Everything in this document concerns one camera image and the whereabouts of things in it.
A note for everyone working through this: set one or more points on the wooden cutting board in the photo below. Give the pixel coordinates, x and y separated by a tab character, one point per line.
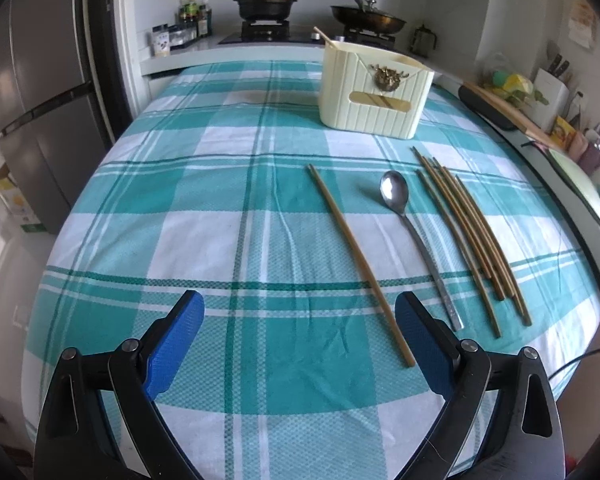
522	122

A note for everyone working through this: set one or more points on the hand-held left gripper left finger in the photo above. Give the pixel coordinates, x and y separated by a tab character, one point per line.
177	340

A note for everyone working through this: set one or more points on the plastic bag yellow green contents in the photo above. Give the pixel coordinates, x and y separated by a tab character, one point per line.
510	82

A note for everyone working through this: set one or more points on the yellow packet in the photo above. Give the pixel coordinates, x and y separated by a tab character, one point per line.
563	131

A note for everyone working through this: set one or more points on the glass pan lid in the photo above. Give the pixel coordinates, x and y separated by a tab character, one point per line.
370	10

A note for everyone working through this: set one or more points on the yellow cardboard box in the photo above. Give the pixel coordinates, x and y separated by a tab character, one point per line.
15	205

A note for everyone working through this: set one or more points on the bundle of wooden chopsticks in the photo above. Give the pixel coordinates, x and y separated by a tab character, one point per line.
467	232

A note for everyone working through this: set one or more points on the sauce bottle with yellow cap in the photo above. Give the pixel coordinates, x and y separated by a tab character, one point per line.
188	12

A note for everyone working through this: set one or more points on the cream ribbed utensil holder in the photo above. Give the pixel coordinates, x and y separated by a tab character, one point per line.
360	120

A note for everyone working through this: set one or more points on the pale green cutting board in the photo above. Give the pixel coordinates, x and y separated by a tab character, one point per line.
585	190

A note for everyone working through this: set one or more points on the dark sauce bottle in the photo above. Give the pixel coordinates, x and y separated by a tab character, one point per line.
205	22

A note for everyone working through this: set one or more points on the black pot with orange lid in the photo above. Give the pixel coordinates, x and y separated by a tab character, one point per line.
260	7

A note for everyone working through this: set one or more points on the white knife block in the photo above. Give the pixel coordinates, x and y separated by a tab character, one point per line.
550	102

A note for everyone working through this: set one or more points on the single wooden chopstick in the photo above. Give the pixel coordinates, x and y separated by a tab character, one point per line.
320	33
364	265

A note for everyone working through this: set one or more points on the grey refrigerator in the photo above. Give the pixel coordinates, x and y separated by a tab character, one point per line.
45	110

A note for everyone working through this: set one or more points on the black frying pan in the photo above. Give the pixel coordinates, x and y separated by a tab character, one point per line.
375	22

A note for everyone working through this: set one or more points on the spice jar with black lid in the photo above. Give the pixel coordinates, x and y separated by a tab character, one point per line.
162	42

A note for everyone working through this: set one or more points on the paper wall notice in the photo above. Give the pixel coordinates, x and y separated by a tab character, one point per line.
582	25

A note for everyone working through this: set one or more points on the metal spoon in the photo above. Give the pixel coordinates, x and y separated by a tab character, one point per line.
393	192

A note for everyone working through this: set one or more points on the maroon bottle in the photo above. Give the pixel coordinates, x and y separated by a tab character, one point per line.
590	157

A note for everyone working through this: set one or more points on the teal plaid tablecloth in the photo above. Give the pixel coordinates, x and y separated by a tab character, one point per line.
205	210

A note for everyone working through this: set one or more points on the black gas stove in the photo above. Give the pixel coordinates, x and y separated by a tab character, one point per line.
300	37

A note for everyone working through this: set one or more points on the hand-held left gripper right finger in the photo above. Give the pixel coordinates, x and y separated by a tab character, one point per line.
422	345

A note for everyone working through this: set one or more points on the dark glass kettle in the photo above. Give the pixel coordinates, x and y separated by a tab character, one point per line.
424	42

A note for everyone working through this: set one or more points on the black oblong pad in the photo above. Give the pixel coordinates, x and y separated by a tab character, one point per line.
485	107

